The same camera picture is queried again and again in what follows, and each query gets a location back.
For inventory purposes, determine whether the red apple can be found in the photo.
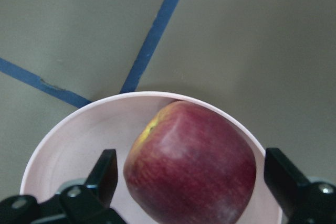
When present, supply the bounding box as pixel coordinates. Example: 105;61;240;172
123;101;256;223

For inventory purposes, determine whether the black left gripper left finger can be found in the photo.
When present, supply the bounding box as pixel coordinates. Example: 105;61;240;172
84;149;118;208

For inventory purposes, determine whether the pink plate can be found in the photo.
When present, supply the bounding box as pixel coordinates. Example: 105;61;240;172
20;91;282;223

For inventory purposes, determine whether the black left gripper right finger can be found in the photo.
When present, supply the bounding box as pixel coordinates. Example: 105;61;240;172
264;148;335;223

